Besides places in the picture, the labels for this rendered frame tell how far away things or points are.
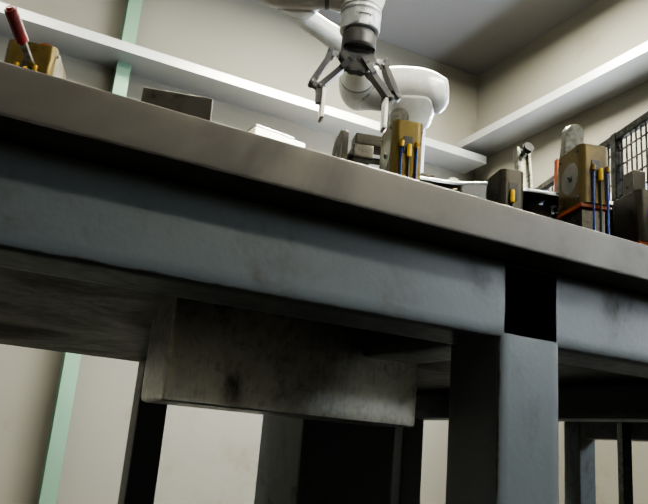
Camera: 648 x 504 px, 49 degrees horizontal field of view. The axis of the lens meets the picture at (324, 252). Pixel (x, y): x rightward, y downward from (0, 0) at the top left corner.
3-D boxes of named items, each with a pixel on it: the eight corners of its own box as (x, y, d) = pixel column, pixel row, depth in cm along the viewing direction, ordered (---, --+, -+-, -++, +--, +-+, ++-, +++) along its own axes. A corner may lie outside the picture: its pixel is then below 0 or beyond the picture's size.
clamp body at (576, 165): (590, 327, 120) (587, 135, 130) (554, 336, 132) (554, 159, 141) (625, 331, 121) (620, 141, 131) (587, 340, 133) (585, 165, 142)
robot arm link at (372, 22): (386, 4, 155) (385, 29, 154) (375, 27, 164) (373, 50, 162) (345, -4, 154) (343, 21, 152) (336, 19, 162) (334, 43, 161)
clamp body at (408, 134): (384, 305, 117) (396, 111, 126) (365, 316, 128) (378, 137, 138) (422, 310, 118) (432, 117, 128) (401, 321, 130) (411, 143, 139)
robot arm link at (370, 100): (339, 54, 208) (386, 56, 208) (339, 79, 226) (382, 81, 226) (337, 97, 206) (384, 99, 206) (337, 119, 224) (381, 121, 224)
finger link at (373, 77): (356, 66, 157) (361, 63, 158) (386, 106, 157) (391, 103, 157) (360, 57, 154) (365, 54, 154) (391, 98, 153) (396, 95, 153)
